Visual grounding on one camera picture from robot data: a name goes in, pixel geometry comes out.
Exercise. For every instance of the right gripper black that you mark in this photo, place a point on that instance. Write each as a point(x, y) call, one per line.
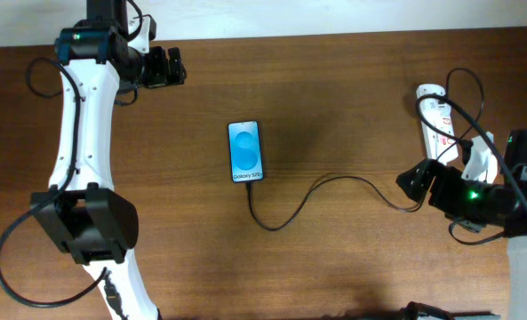
point(445, 180)

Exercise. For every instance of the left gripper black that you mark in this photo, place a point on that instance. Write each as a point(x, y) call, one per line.
point(161, 76)

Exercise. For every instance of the blue Samsung smartphone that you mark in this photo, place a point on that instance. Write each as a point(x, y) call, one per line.
point(245, 152)

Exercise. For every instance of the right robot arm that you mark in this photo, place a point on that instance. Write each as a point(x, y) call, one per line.
point(505, 205)

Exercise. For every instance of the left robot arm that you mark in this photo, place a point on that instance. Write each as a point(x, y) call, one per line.
point(103, 56)

